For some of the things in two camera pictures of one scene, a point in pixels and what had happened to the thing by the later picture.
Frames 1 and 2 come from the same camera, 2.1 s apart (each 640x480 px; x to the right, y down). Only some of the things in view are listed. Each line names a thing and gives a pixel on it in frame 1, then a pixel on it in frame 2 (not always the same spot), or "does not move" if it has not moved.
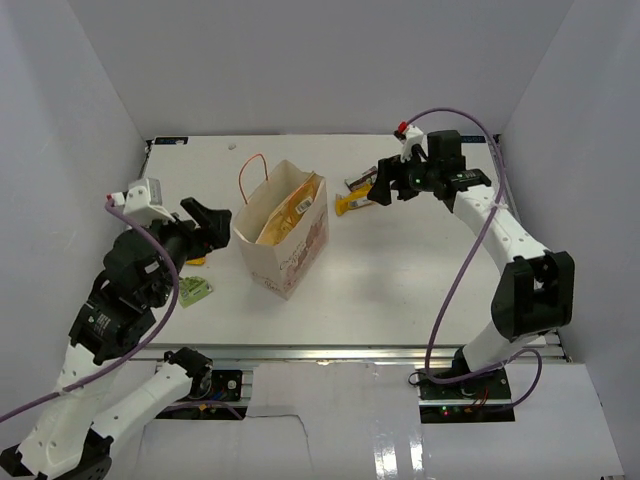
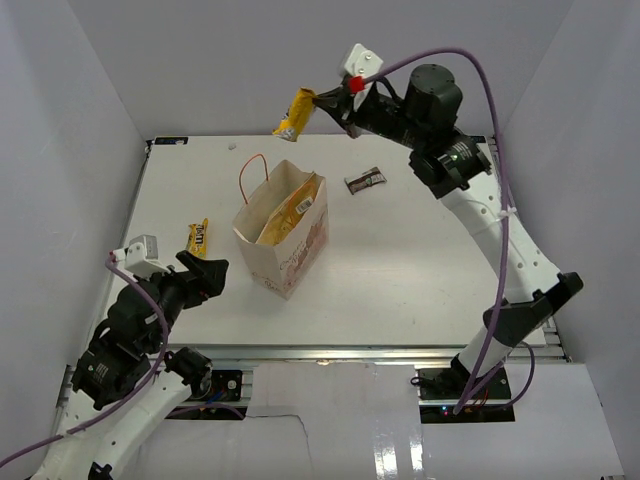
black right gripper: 393,169 → 341,104
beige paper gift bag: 283,229 does not move
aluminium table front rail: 328,352 does not move
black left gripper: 217,223 → 212,274
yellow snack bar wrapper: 352,200 → 297,115
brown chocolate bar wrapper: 365,178 does not move
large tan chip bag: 292,213 does not move
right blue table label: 472,139 does not move
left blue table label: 171,141 does not move
